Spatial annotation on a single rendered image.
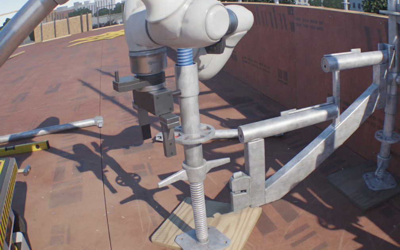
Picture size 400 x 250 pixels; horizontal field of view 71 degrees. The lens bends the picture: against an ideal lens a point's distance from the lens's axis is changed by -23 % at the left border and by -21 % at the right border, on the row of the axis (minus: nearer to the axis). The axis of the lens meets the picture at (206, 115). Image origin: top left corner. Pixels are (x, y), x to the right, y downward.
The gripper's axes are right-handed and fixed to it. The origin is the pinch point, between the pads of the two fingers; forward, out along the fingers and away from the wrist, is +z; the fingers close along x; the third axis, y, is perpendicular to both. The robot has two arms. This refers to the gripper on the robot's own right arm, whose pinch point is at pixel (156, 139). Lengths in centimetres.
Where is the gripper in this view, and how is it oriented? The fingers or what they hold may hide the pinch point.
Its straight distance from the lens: 88.1
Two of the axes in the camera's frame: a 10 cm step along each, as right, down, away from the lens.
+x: -5.7, -2.4, 7.9
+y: 8.2, -2.4, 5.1
